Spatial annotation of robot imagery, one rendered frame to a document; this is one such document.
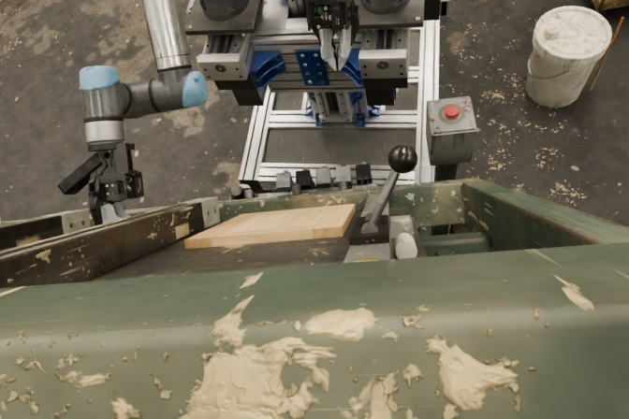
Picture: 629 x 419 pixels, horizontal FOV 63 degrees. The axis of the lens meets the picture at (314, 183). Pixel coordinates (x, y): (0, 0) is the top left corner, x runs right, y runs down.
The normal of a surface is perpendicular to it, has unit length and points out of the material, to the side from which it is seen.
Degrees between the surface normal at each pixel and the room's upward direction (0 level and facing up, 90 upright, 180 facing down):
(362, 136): 0
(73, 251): 90
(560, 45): 0
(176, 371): 32
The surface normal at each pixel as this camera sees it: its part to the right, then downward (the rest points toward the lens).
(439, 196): -0.14, 0.07
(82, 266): 0.98, -0.10
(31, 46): -0.17, -0.47
